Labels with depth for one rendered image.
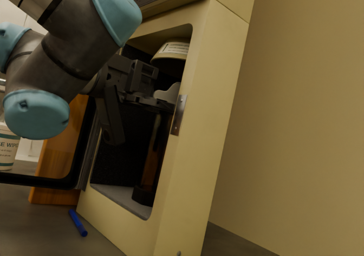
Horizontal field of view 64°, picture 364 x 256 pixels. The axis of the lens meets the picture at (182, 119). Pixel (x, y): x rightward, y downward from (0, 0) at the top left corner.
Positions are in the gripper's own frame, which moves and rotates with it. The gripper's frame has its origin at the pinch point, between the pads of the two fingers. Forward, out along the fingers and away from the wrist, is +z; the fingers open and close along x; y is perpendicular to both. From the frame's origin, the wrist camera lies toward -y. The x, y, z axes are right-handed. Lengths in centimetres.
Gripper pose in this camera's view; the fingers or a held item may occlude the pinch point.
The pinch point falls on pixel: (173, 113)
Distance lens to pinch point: 65.1
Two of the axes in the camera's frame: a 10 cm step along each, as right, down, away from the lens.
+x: -6.4, -0.8, 7.7
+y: 2.2, -9.7, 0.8
